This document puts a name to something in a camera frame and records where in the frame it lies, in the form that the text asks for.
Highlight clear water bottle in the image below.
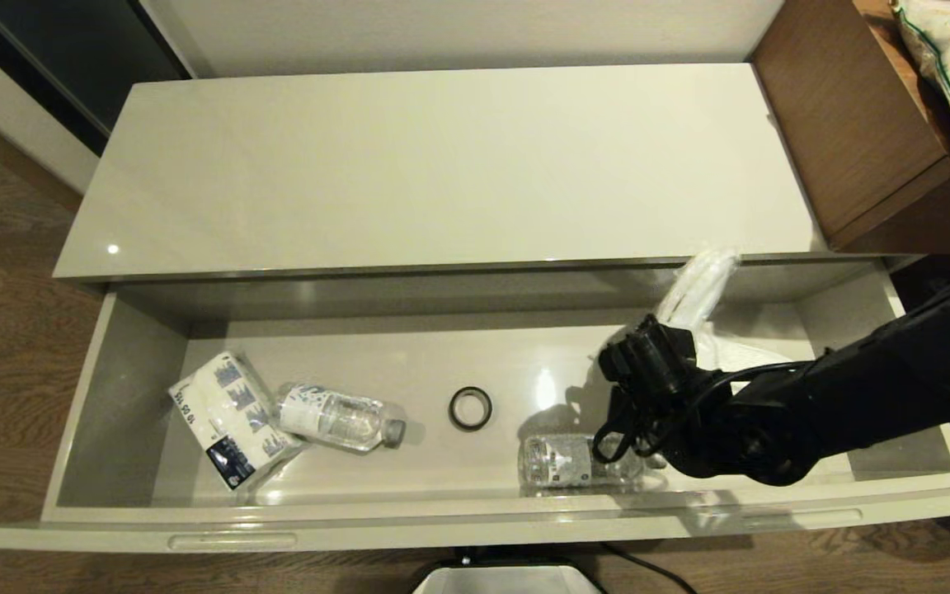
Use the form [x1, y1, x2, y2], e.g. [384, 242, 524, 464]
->
[518, 433, 667, 496]
[275, 384, 407, 454]

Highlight bagged white slippers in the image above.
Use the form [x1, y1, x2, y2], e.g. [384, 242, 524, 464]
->
[655, 246, 742, 351]
[694, 328, 797, 374]

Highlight beige long drawer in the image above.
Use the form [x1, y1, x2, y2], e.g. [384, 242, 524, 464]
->
[0, 260, 950, 552]

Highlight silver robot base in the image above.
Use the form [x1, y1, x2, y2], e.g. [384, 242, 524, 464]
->
[413, 546, 604, 594]

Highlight beige glossy cabinet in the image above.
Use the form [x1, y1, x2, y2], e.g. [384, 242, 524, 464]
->
[53, 62, 921, 285]

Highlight brown wooden desk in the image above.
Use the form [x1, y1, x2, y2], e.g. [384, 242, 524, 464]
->
[751, 0, 950, 257]

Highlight white blue tissue pack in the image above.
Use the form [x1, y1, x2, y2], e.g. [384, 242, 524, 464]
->
[168, 352, 307, 492]

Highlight black glass panel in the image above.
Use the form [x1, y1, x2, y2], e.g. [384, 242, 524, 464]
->
[0, 0, 191, 158]

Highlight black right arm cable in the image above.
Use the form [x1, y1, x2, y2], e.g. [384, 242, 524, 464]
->
[590, 363, 818, 467]

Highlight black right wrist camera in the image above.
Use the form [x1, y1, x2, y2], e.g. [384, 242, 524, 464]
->
[597, 338, 639, 385]

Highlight black base cable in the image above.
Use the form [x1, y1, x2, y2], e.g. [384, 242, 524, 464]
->
[603, 540, 698, 594]

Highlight black tape ring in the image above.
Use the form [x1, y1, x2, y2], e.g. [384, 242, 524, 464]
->
[448, 386, 493, 432]

